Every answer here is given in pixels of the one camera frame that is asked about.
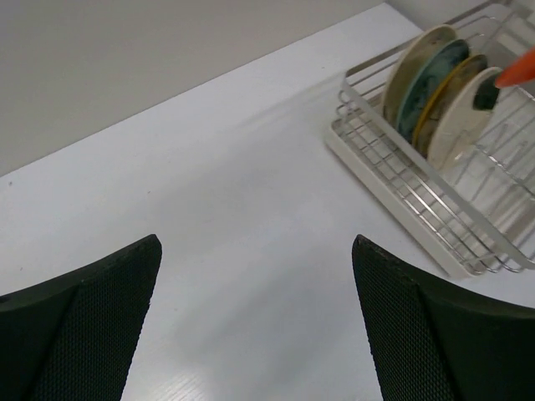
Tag brown patterned plate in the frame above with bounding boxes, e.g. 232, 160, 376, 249
412, 53, 488, 158

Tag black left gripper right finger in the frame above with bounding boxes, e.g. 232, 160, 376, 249
352, 235, 534, 400

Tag plain beige plate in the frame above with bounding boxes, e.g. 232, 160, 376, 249
380, 24, 457, 124

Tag blue patterned plate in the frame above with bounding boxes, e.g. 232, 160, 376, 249
395, 38, 470, 143

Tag metal wire dish rack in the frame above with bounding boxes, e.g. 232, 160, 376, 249
325, 43, 534, 277

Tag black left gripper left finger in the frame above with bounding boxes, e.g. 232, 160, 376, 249
1, 234, 162, 400

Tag orange plate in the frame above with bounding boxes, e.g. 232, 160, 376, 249
495, 48, 535, 89

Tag cream plate with black patch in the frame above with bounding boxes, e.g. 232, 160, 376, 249
426, 67, 502, 171

